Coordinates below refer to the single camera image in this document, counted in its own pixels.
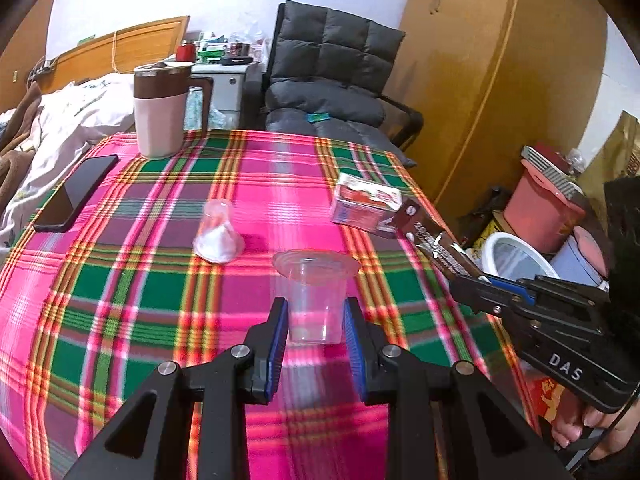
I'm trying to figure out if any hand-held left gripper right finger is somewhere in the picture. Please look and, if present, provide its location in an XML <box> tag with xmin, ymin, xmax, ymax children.
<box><xmin>341</xmin><ymin>296</ymin><xmax>576</xmax><ymax>480</ymax></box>

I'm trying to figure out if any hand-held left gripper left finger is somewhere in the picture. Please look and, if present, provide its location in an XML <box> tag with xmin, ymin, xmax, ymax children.
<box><xmin>62</xmin><ymin>297</ymin><xmax>290</xmax><ymax>480</ymax></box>

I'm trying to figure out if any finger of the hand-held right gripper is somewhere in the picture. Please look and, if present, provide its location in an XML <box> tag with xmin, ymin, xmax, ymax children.
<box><xmin>481</xmin><ymin>273</ymin><xmax>562</xmax><ymax>294</ymax></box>
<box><xmin>448</xmin><ymin>276</ymin><xmax>539</xmax><ymax>317</ymax></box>

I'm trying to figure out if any pale plastic bin liner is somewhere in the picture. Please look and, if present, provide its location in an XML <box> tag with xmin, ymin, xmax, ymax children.
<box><xmin>497</xmin><ymin>242</ymin><xmax>551</xmax><ymax>278</ymax></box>

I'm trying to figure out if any white trash bin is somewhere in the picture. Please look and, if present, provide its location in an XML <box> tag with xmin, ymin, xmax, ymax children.
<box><xmin>480</xmin><ymin>231</ymin><xmax>561</xmax><ymax>281</ymax></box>

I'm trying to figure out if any brown snack wrapper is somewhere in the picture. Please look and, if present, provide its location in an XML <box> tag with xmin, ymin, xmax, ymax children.
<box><xmin>392</xmin><ymin>199</ymin><xmax>483</xmax><ymax>278</ymax></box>

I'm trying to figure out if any person's right hand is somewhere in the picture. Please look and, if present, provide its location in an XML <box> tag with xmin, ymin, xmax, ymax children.
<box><xmin>550</xmin><ymin>401</ymin><xmax>640</xmax><ymax>461</ymax></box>

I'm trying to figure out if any yellow cardboard box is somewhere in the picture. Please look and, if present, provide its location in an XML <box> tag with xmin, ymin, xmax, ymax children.
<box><xmin>470</xmin><ymin>210</ymin><xmax>506</xmax><ymax>261</ymax></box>

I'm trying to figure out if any pale blue bucket pink lid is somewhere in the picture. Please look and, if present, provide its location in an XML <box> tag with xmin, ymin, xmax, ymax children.
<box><xmin>550</xmin><ymin>225</ymin><xmax>609</xmax><ymax>289</ymax></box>

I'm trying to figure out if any red printed box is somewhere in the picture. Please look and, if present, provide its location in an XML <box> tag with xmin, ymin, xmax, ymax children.
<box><xmin>525</xmin><ymin>375</ymin><xmax>566</xmax><ymax>426</ymax></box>

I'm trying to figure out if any grey ribbed board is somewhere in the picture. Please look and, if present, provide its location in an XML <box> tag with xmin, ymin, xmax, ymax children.
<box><xmin>520</xmin><ymin>144</ymin><xmax>583</xmax><ymax>196</ymax></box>

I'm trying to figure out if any crushed clear plastic cup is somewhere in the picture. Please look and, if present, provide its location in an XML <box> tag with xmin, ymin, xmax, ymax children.
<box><xmin>193</xmin><ymin>198</ymin><xmax>246</xmax><ymax>264</ymax></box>

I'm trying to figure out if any red white carton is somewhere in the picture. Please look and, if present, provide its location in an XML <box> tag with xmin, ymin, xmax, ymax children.
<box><xmin>330</xmin><ymin>172</ymin><xmax>404</xmax><ymax>239</ymax></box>

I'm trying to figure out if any plaid pink green tablecloth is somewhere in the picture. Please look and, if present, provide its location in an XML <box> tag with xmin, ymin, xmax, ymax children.
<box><xmin>0</xmin><ymin>129</ymin><xmax>543</xmax><ymax>480</ymax></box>

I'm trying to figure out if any gold bag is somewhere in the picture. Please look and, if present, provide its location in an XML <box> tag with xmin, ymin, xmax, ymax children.
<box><xmin>575</xmin><ymin>110</ymin><xmax>640</xmax><ymax>201</ymax></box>

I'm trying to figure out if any large wooden wardrobe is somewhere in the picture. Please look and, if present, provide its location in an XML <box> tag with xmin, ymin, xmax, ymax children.
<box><xmin>397</xmin><ymin>0</ymin><xmax>626</xmax><ymax>216</ymax></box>

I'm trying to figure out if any translucent plastic bag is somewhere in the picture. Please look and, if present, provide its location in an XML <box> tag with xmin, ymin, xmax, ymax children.
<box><xmin>207</xmin><ymin>107</ymin><xmax>236</xmax><ymax>130</ymax></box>

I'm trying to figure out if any brown white pitcher jug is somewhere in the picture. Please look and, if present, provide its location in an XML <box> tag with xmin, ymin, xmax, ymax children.
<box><xmin>132</xmin><ymin>61</ymin><xmax>215</xmax><ymax>161</ymax></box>

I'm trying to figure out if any black smartphone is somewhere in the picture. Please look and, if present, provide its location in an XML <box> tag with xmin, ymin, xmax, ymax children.
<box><xmin>32</xmin><ymin>154</ymin><xmax>120</xmax><ymax>233</ymax></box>

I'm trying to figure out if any white nightstand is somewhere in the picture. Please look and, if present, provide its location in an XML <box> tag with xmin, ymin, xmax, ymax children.
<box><xmin>187</xmin><ymin>57</ymin><xmax>261</xmax><ymax>133</ymax></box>

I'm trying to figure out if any grey padded chair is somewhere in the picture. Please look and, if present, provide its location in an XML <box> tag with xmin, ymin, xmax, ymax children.
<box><xmin>242</xmin><ymin>1</ymin><xmax>425</xmax><ymax>168</ymax></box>

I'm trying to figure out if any white quilt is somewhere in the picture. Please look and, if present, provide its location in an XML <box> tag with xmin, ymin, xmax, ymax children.
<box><xmin>0</xmin><ymin>72</ymin><xmax>138</xmax><ymax>246</ymax></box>

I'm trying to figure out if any brown blanket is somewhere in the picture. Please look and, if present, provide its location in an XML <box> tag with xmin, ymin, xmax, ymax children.
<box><xmin>0</xmin><ymin>82</ymin><xmax>43</xmax><ymax>211</ymax></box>

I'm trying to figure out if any wooden headboard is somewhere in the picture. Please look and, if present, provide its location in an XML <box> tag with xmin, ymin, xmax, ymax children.
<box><xmin>25</xmin><ymin>15</ymin><xmax>191</xmax><ymax>93</ymax></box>

